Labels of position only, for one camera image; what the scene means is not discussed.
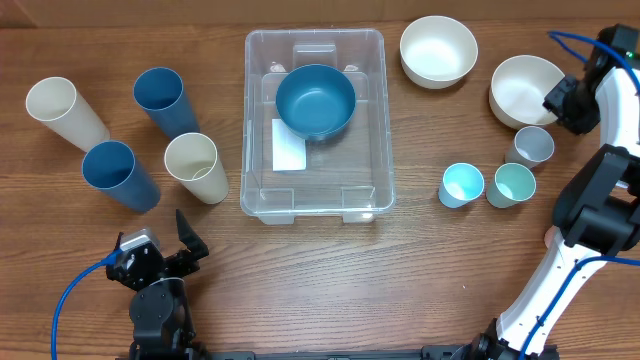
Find grey small cup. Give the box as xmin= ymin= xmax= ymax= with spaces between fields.
xmin=505 ymin=126 xmax=555 ymax=169

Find light blue small cup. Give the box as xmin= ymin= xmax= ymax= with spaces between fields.
xmin=438 ymin=163 xmax=485 ymax=208

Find cream tall cup far left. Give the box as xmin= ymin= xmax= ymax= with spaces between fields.
xmin=25 ymin=77 xmax=110 ymax=152

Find blue tall cup rear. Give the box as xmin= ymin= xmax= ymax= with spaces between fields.
xmin=133 ymin=67 xmax=200 ymax=139

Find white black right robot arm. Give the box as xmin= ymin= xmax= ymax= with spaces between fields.
xmin=454 ymin=40 xmax=639 ymax=359

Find blue tall cup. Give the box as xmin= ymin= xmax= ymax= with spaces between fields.
xmin=133 ymin=67 xmax=200 ymax=139
xmin=81 ymin=140 xmax=161 ymax=213

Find pink small cup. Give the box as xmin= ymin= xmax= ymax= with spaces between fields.
xmin=544 ymin=226 xmax=556 ymax=248

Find left blue cable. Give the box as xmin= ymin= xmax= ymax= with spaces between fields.
xmin=50 ymin=249 xmax=123 ymax=360

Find dark blue bowl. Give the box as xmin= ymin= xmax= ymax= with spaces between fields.
xmin=275 ymin=64 xmax=357 ymax=141

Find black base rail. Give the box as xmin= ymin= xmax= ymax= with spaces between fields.
xmin=115 ymin=342 xmax=560 ymax=360

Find cream bowl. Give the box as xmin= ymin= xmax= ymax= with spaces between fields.
xmin=489 ymin=55 xmax=565 ymax=130
xmin=400 ymin=15 xmax=479 ymax=90

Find mint green small cup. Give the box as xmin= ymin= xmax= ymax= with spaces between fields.
xmin=486 ymin=163 xmax=537 ymax=208

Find blue tall cup front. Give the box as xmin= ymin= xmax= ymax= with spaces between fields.
xmin=81 ymin=140 xmax=161 ymax=213

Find cream tall cup near container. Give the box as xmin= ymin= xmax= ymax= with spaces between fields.
xmin=164 ymin=132 xmax=229 ymax=204

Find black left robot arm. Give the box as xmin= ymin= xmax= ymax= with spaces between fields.
xmin=106 ymin=210 xmax=209 ymax=359

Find white label in container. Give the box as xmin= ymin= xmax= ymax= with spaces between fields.
xmin=272 ymin=119 xmax=307 ymax=172

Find clear plastic storage container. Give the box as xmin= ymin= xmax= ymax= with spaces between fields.
xmin=240 ymin=29 xmax=395 ymax=225

